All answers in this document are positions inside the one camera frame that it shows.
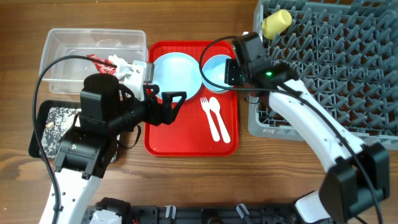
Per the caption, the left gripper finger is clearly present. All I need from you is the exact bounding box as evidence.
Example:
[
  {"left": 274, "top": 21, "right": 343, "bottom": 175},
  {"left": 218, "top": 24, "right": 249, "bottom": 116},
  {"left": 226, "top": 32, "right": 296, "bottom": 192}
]
[
  {"left": 143, "top": 85, "right": 159, "bottom": 100},
  {"left": 161, "top": 91, "right": 187, "bottom": 122}
]

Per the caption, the small light blue bowl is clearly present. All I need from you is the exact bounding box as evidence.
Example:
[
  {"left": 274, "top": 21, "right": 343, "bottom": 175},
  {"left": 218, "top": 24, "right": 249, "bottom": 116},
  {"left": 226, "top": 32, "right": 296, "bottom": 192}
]
[{"left": 203, "top": 54, "right": 231, "bottom": 87}]

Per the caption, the yellow plastic cup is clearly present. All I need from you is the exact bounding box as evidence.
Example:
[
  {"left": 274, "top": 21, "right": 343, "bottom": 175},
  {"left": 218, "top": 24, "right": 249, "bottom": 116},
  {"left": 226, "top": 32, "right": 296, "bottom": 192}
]
[{"left": 262, "top": 9, "right": 292, "bottom": 40}]

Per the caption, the food leftovers rice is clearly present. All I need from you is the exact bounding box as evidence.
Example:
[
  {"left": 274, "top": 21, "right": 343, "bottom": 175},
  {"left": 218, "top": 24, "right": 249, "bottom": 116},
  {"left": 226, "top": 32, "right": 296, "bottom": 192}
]
[{"left": 41, "top": 107, "right": 81, "bottom": 159}]

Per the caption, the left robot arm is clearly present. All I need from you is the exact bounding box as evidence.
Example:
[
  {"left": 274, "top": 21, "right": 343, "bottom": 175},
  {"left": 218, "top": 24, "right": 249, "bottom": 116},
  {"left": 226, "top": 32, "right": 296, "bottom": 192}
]
[{"left": 40, "top": 73, "right": 187, "bottom": 223}]

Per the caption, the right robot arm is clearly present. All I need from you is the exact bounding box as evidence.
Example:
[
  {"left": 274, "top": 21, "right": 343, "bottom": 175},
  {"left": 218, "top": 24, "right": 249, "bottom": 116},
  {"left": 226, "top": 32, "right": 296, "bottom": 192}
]
[{"left": 225, "top": 32, "right": 390, "bottom": 223}]

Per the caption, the black waste tray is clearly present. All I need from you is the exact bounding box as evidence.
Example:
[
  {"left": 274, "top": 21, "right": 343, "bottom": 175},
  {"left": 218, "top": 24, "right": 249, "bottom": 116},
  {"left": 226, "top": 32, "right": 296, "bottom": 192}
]
[{"left": 28, "top": 100, "right": 121, "bottom": 164}]

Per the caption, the grey dishwasher rack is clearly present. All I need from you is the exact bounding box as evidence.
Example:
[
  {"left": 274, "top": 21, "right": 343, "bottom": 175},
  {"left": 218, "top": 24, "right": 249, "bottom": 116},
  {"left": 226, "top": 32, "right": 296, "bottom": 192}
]
[{"left": 253, "top": 0, "right": 397, "bottom": 150}]

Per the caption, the mint green bowl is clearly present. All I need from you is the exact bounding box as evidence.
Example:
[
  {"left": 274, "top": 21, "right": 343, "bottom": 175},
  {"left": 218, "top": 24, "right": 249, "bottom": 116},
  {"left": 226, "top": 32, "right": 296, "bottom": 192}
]
[{"left": 201, "top": 54, "right": 237, "bottom": 95}]

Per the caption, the large light blue plate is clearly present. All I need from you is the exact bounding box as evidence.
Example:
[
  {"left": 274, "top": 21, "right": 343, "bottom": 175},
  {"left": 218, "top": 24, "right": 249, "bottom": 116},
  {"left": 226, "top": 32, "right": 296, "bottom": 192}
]
[{"left": 152, "top": 52, "right": 202, "bottom": 100}]

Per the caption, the white plastic spoon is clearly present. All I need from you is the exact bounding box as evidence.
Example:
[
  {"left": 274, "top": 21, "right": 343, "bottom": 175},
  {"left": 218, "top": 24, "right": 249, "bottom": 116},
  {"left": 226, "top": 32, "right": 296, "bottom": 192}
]
[{"left": 209, "top": 97, "right": 231, "bottom": 144}]

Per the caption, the crumpled white tissue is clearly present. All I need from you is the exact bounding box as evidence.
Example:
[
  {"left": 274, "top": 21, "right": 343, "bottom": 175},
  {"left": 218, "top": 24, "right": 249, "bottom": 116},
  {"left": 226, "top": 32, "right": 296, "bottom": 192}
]
[{"left": 108, "top": 55, "right": 131, "bottom": 80}]

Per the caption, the white plastic fork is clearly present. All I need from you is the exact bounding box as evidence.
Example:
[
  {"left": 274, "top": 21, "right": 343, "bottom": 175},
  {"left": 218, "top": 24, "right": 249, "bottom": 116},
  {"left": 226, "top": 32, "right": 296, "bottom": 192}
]
[{"left": 200, "top": 97, "right": 220, "bottom": 142}]

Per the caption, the red plastic tray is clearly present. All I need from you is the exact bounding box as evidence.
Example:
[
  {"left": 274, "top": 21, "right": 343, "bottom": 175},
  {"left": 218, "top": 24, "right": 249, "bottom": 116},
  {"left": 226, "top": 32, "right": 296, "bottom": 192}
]
[{"left": 144, "top": 40, "right": 239, "bottom": 157}]

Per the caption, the red snack wrapper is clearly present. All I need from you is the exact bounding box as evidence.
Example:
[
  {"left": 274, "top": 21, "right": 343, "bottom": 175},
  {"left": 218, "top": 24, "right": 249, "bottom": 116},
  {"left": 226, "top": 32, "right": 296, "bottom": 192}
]
[{"left": 87, "top": 54, "right": 116, "bottom": 75}]

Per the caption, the clear plastic bin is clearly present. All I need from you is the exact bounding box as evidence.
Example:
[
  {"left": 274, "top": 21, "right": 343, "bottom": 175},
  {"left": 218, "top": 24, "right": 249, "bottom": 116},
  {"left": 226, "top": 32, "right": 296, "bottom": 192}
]
[{"left": 39, "top": 28, "right": 148, "bottom": 95}]

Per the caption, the left black cable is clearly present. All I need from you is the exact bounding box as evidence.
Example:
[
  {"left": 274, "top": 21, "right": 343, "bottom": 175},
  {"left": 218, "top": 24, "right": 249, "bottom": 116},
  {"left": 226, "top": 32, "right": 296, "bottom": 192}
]
[{"left": 32, "top": 55, "right": 118, "bottom": 224}]

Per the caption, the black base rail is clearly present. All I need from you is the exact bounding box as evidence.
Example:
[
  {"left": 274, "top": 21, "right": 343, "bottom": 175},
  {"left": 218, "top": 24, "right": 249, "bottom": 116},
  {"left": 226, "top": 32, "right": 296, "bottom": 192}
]
[{"left": 123, "top": 204, "right": 299, "bottom": 224}]

